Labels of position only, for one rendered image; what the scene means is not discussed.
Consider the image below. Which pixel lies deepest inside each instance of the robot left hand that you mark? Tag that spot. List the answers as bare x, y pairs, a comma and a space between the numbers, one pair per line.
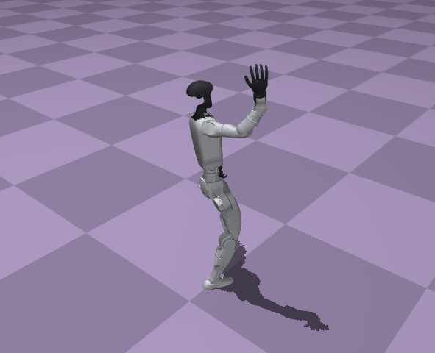
220, 172

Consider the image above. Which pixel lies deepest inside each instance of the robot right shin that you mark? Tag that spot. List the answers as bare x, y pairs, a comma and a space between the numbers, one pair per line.
222, 258

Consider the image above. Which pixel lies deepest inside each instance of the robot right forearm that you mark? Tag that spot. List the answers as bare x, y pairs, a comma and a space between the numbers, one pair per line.
253, 118

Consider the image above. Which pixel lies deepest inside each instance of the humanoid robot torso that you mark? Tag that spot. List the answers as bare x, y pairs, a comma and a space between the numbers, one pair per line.
209, 155

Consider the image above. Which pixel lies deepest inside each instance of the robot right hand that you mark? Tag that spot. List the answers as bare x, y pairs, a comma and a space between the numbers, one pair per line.
258, 85

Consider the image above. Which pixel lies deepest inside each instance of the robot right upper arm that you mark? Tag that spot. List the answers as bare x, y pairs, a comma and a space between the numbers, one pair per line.
215, 129

